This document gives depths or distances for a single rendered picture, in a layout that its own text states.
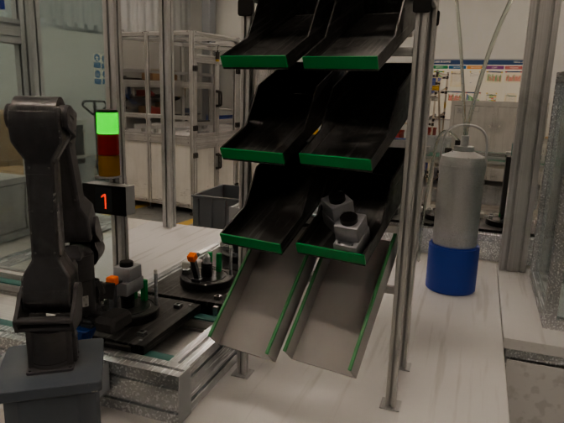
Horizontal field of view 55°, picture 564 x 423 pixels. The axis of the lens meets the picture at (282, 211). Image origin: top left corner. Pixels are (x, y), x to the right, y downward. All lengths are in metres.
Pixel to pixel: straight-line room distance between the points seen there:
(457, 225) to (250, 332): 0.88
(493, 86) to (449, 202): 9.80
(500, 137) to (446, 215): 6.54
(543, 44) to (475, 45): 9.56
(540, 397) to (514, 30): 10.21
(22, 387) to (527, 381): 1.22
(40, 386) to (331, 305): 0.52
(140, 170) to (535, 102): 5.49
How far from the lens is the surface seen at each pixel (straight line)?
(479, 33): 11.60
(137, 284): 1.26
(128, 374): 1.11
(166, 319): 1.26
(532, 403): 1.65
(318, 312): 1.06
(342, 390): 1.21
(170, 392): 1.07
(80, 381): 0.86
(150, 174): 6.78
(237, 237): 1.00
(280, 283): 1.09
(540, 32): 2.05
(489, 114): 8.27
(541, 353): 1.59
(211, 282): 1.41
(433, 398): 1.23
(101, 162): 1.35
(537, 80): 2.04
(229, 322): 1.10
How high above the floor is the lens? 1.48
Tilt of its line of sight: 13 degrees down
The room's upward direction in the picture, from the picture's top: 2 degrees clockwise
